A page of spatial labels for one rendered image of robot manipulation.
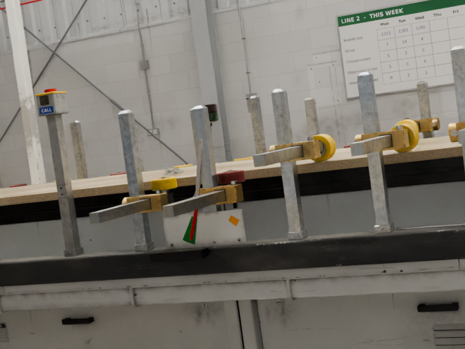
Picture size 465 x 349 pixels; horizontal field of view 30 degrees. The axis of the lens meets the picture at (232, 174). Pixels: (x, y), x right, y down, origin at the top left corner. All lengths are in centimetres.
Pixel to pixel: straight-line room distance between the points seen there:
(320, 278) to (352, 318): 28
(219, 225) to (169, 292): 29
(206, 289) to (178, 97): 807
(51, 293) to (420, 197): 122
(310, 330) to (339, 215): 39
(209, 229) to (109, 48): 862
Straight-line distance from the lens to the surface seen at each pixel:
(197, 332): 293
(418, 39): 961
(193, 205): 231
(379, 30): 971
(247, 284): 256
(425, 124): 342
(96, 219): 238
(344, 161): 254
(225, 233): 252
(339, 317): 273
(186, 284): 263
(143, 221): 265
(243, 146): 1026
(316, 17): 994
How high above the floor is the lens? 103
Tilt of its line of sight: 3 degrees down
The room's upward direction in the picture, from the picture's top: 8 degrees counter-clockwise
